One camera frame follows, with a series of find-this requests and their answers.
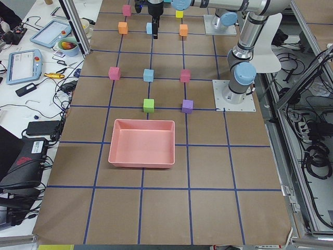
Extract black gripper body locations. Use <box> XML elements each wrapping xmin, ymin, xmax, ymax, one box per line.
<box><xmin>147</xmin><ymin>0</ymin><xmax>164</xmax><ymax>18</ymax></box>

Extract light blue block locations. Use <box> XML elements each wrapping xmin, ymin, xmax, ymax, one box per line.
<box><xmin>143</xmin><ymin>69</ymin><xmax>154</xmax><ymax>82</ymax></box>
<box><xmin>146</xmin><ymin>22</ymin><xmax>152</xmax><ymax>35</ymax></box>

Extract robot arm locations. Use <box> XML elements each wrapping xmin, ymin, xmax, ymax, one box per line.
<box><xmin>147</xmin><ymin>0</ymin><xmax>290</xmax><ymax>39</ymax></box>
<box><xmin>222</xmin><ymin>12</ymin><xmax>282</xmax><ymax>105</ymax></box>

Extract yellow block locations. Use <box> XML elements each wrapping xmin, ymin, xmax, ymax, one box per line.
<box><xmin>175</xmin><ymin>10</ymin><xmax>184</xmax><ymax>18</ymax></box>

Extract pink block right front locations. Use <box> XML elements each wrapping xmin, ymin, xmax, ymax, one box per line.
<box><xmin>122</xmin><ymin>5</ymin><xmax>132</xmax><ymax>17</ymax></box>

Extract orange block back row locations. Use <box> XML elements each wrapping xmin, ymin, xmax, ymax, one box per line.
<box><xmin>179</xmin><ymin>24</ymin><xmax>188</xmax><ymax>37</ymax></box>

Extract orange block row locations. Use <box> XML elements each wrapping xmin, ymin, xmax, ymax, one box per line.
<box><xmin>118</xmin><ymin>22</ymin><xmax>129</xmax><ymax>34</ymax></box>
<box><xmin>179</xmin><ymin>24</ymin><xmax>188</xmax><ymax>37</ymax></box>

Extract orange block front row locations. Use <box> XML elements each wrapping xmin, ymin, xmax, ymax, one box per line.
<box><xmin>118</xmin><ymin>22</ymin><xmax>129</xmax><ymax>34</ymax></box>

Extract pink block left back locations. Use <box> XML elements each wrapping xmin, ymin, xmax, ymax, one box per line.
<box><xmin>180</xmin><ymin>69</ymin><xmax>191</xmax><ymax>83</ymax></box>

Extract pink block left front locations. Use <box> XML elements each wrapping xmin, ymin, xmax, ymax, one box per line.
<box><xmin>108</xmin><ymin>67</ymin><xmax>121</xmax><ymax>80</ymax></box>

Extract beige bowl with lemon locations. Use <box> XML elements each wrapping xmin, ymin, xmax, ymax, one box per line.
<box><xmin>80</xmin><ymin>19</ymin><xmax>93</xmax><ymax>39</ymax></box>

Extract green block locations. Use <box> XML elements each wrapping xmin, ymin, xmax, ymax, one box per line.
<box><xmin>143</xmin><ymin>98</ymin><xmax>155</xmax><ymax>113</ymax></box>

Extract blue bowl with fruit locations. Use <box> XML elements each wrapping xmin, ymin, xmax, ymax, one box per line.
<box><xmin>54</xmin><ymin>37</ymin><xmax>80</xmax><ymax>57</ymax></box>

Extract purple block near pink tray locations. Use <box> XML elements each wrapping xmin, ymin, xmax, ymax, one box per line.
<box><xmin>182</xmin><ymin>99</ymin><xmax>194</xmax><ymax>114</ymax></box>

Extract scissors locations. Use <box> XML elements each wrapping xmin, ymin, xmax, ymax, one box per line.
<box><xmin>56</xmin><ymin>62</ymin><xmax>76</xmax><ymax>74</ymax></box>

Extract teach pendant upper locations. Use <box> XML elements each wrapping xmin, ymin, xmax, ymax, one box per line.
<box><xmin>30</xmin><ymin>20</ymin><xmax>72</xmax><ymax>48</ymax></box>

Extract teach pendant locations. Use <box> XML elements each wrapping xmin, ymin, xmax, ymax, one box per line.
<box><xmin>6</xmin><ymin>49</ymin><xmax>42</xmax><ymax>85</ymax></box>
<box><xmin>30</xmin><ymin>20</ymin><xmax>72</xmax><ymax>48</ymax></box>

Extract pink plastic tray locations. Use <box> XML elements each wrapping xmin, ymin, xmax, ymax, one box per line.
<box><xmin>108</xmin><ymin>119</ymin><xmax>175</xmax><ymax>169</ymax></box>

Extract teach pendant lower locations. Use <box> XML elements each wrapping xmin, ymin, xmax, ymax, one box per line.
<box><xmin>6</xmin><ymin>49</ymin><xmax>42</xmax><ymax>85</ymax></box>

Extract black power adapter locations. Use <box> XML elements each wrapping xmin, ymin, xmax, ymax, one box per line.
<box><xmin>26</xmin><ymin>120</ymin><xmax>60</xmax><ymax>136</ymax></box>

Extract black computer box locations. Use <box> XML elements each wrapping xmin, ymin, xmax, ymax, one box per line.
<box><xmin>1</xmin><ymin>127</ymin><xmax>48</xmax><ymax>190</ymax></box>

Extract aluminium frame post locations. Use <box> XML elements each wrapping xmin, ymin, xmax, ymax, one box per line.
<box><xmin>59</xmin><ymin>0</ymin><xmax>91</xmax><ymax>57</ymax></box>

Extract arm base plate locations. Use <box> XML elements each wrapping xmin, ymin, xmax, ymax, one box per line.
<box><xmin>212</xmin><ymin>80</ymin><xmax>256</xmax><ymax>112</ymax></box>
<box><xmin>203</xmin><ymin>12</ymin><xmax>237</xmax><ymax>36</ymax></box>

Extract yellow-handled tool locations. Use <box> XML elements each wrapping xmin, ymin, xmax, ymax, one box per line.
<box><xmin>44</xmin><ymin>73</ymin><xmax>65</xmax><ymax>79</ymax></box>

